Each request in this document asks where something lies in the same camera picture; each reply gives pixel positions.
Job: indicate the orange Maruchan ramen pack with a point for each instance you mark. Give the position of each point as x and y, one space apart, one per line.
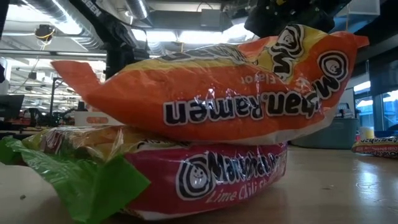
186 93
97 120

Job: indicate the green lime chili ramen pack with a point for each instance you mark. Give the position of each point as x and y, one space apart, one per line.
202 180
376 147

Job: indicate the black background robot arm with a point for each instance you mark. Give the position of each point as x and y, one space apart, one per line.
46 118

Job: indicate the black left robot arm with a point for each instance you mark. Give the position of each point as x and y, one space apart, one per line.
102 18

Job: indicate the white plastic bin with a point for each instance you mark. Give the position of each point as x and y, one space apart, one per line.
84 119

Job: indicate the black metal stand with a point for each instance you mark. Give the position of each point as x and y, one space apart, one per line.
53 93

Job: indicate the grey ceiling unit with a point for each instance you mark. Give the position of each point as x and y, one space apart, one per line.
211 17

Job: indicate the hanging yellow black reel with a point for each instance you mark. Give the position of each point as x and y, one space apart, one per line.
44 32

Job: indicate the white board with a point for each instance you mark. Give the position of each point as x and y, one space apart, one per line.
346 96

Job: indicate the grey device on stand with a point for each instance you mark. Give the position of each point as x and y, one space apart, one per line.
343 107

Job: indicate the black computer monitor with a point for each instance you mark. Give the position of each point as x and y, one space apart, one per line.
11 105

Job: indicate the teal plastic bin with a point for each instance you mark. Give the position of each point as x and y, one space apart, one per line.
335 135

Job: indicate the yellow container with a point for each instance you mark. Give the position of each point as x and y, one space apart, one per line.
367 133

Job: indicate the blue bin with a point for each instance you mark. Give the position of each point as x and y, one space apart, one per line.
385 133

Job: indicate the round silver ventilation duct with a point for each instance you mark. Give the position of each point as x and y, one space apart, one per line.
136 7

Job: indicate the long corrugated ventilation duct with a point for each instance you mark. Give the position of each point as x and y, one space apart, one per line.
62 15

